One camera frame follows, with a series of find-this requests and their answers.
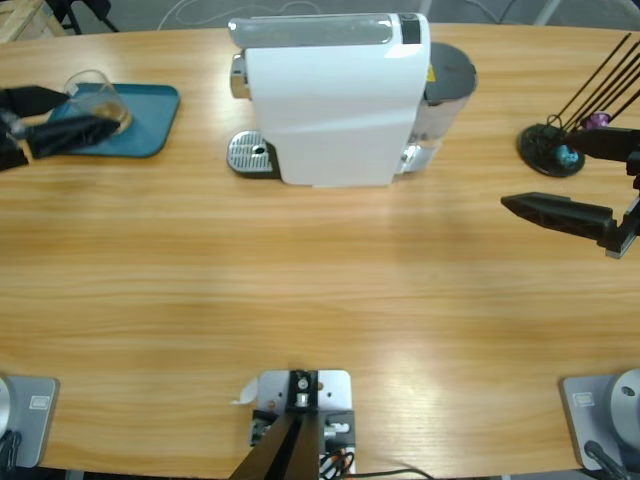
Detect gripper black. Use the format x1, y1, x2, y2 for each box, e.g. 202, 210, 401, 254
0, 84, 119, 174
500, 127, 640, 260

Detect clear drinking glass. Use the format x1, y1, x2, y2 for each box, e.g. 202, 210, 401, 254
63, 69, 134, 136

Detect grey coffee machine lever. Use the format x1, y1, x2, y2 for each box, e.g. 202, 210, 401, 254
227, 13, 397, 49

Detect teal coffee capsule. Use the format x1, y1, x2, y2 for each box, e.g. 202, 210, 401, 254
556, 144, 585, 166

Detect white capsule coffee machine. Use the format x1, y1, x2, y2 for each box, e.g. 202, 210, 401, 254
227, 12, 432, 190

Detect black capsule holder with rods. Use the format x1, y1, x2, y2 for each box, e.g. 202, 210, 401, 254
517, 32, 640, 179

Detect teal plastic serving tray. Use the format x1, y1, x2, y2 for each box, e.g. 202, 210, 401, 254
35, 82, 181, 160

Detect black stand legs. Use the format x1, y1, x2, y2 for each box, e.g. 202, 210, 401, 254
49, 0, 121, 34

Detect clear water tank grey lid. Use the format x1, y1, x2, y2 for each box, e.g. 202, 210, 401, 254
399, 42, 479, 176

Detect metal drip tray grate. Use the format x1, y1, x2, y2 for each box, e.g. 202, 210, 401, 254
227, 129, 281, 180

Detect white paper tag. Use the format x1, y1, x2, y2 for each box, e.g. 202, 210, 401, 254
229, 377, 260, 407

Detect grey base plate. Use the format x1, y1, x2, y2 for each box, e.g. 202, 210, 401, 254
0, 375, 61, 470
558, 374, 624, 472

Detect black cable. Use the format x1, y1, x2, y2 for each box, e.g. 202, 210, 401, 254
583, 439, 629, 480
357, 467, 436, 480
0, 429, 24, 470

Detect white mount with dark post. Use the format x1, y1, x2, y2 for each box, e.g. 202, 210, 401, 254
232, 368, 359, 480

